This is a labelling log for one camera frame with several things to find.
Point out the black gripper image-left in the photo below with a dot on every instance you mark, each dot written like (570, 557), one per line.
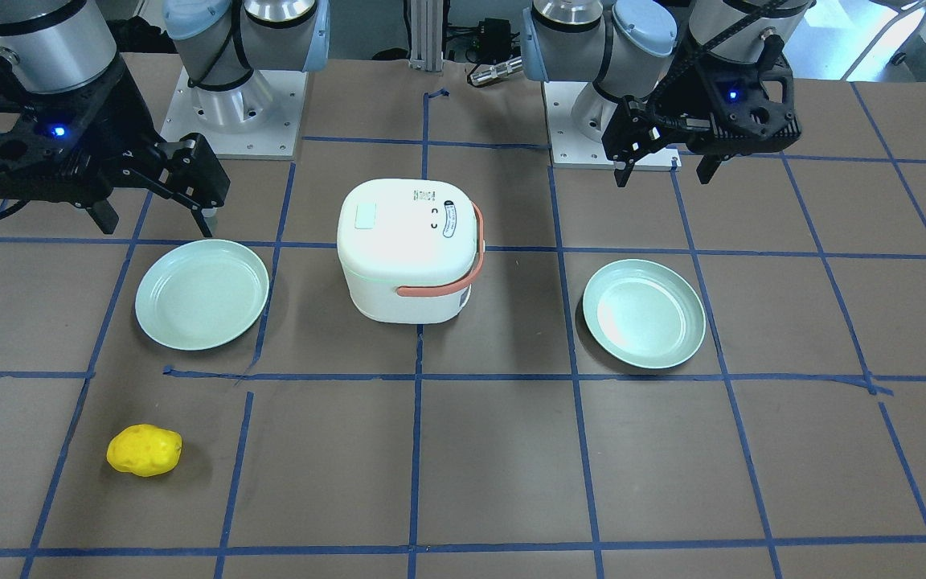
(122, 112)

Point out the white base plate image-left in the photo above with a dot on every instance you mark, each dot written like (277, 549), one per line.
(270, 121)

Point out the mint green plate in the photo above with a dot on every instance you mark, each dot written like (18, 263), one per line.
(202, 295)
(644, 314)

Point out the aluminium extrusion post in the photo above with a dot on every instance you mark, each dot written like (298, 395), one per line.
(426, 34)

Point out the black power adapter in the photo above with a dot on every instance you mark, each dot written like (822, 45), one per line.
(493, 36)

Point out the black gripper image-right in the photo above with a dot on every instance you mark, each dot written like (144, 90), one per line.
(682, 103)

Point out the white rice cooker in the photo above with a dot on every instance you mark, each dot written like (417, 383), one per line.
(410, 249)

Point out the yellow toy potato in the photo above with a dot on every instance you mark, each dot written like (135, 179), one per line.
(145, 450)

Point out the silver metal connector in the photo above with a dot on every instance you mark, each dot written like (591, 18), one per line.
(485, 75)

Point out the white base plate image-right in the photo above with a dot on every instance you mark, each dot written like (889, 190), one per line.
(577, 115)

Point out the silver robot arm image-right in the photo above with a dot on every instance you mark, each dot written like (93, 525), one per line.
(638, 48)

